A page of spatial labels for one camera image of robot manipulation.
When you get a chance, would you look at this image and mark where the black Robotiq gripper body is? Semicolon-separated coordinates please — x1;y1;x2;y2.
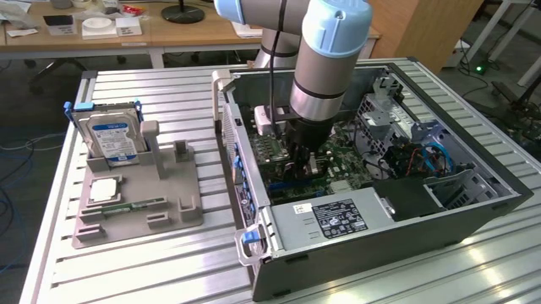
285;116;336;153

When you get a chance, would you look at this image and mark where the green motherboard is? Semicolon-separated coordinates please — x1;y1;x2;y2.
248;122;376;205

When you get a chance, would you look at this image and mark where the silver chipset heatsink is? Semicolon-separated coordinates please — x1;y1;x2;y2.
328;180;356;194

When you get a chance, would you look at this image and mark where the silver disk bay cage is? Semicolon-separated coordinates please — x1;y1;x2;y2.
357;74;424;162

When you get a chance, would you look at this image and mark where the black power connector block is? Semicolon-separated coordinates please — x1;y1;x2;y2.
387;145;413;179

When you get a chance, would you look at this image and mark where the grey power supply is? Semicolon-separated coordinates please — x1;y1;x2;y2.
270;186;381;251

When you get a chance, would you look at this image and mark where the black plastic shroud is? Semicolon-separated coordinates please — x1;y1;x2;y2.
375;177;449;222

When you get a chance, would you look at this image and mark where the white paper stack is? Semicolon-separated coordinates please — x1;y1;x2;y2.
234;22;266;39

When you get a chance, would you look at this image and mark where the open black PC case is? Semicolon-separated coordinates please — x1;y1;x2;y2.
221;61;536;303

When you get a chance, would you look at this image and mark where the grey parts rack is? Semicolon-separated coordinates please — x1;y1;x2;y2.
71;120;208;251

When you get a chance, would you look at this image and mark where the wooden cabinet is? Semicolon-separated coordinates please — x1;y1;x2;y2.
368;0;485;73

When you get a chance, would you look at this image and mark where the wooden desk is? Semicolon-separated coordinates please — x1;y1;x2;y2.
0;0;381;61

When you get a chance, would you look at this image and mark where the hard disk with blue caddy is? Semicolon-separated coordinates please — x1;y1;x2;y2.
62;97;149;168

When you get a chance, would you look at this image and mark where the black equipment stand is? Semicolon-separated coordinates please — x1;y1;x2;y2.
489;80;541;140

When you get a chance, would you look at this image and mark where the black round lamp base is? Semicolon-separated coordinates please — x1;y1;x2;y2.
161;0;208;25

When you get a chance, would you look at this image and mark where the silver CPU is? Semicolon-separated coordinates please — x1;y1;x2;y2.
90;179;121;203

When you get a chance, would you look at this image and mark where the white labelled box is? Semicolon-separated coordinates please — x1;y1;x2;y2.
114;16;142;37

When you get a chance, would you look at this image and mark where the red packet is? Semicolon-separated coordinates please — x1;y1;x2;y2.
121;3;145;17

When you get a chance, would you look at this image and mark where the white roll on box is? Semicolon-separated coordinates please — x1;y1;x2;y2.
81;17;119;41

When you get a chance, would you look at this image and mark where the dark small object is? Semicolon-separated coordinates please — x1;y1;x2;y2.
101;0;123;15

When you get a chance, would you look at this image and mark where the black chair base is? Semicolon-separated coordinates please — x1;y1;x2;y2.
25;55;129;92

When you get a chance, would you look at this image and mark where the white box with black top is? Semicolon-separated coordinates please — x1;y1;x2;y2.
42;15;79;37

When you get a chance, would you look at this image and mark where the clear plastic bag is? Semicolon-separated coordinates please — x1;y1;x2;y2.
0;0;38;29

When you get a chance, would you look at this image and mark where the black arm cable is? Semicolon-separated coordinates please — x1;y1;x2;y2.
268;0;289;137

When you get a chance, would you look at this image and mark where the grey handle with blue tab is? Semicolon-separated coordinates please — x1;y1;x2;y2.
234;223;272;267

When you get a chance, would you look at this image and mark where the blue data wire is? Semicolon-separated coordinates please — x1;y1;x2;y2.
423;141;456;174

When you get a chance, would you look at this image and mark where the silver disk bay bracket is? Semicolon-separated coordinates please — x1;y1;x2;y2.
423;169;504;212

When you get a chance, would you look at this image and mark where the white desk frame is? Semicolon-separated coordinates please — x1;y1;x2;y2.
463;0;541;86

